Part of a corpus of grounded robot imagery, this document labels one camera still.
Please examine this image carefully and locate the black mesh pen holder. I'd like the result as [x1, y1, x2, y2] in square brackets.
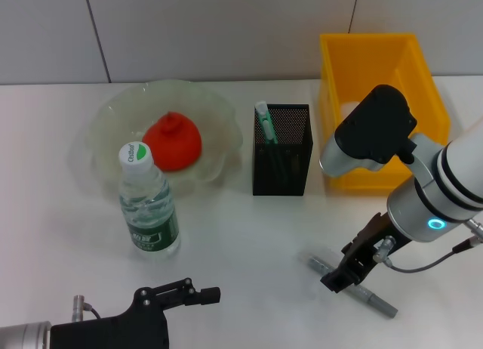
[251, 102, 315, 196]

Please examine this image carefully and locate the gripper connector cable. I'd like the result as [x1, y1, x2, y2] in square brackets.
[372, 219, 483, 271]
[71, 295, 103, 323]

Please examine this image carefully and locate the clear water bottle green label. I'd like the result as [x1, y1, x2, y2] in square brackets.
[118, 142, 181, 259]

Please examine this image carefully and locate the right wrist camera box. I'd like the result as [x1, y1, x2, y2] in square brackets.
[318, 84, 420, 179]

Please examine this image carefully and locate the white paper ball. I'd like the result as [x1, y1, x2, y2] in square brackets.
[340, 101, 360, 119]

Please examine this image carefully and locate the red-orange toy orange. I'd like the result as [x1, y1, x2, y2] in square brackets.
[142, 110, 204, 172]

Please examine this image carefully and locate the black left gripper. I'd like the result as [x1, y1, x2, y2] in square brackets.
[49, 276, 222, 349]

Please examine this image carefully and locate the pale green glass fruit plate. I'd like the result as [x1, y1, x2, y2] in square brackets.
[69, 79, 245, 199]

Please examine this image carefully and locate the grey marker pen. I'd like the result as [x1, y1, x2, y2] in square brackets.
[299, 252, 400, 319]

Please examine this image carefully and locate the left gripper connector cable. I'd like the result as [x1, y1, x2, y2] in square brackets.
[71, 295, 103, 323]

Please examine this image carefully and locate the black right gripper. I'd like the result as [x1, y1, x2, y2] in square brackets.
[319, 212, 411, 295]

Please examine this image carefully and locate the right gripper connector cable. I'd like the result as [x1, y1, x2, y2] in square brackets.
[372, 219, 483, 271]

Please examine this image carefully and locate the yellow plastic bin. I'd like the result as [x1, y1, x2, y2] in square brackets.
[318, 32, 452, 192]

